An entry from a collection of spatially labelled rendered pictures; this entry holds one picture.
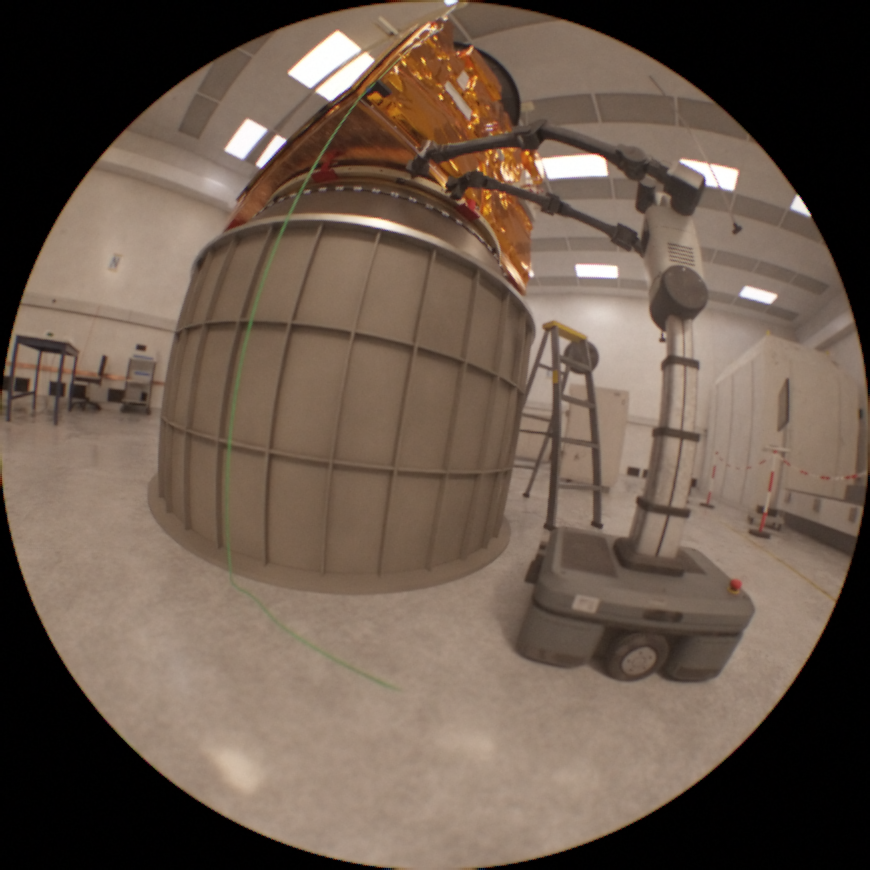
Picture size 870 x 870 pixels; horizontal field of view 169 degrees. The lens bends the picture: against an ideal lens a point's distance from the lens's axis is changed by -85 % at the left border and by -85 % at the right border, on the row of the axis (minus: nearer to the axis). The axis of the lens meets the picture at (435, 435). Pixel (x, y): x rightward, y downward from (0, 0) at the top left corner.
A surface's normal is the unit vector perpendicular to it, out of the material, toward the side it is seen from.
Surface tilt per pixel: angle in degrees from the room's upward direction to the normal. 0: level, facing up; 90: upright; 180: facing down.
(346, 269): 90
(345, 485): 90
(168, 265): 90
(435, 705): 0
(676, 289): 90
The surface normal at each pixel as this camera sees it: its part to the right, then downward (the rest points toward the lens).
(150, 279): 0.83, 0.15
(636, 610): -0.43, -0.04
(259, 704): 0.16, -0.99
